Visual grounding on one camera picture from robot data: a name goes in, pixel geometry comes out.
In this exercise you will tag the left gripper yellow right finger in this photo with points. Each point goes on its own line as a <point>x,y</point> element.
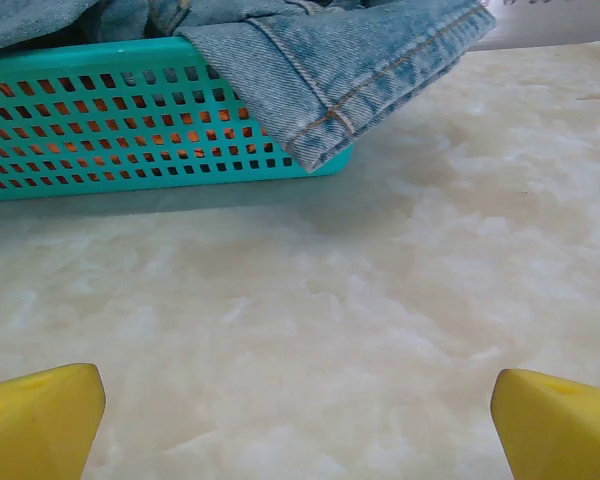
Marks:
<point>560,430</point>

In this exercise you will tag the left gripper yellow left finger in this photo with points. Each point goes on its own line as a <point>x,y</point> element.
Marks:
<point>35,425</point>

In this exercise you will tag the blue denim jeans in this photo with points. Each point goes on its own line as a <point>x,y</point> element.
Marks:
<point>330,75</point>

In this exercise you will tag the orange garment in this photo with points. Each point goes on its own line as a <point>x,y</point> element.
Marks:
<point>211,134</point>

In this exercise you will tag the teal plastic basket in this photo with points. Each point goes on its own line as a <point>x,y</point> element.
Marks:
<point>130,55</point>

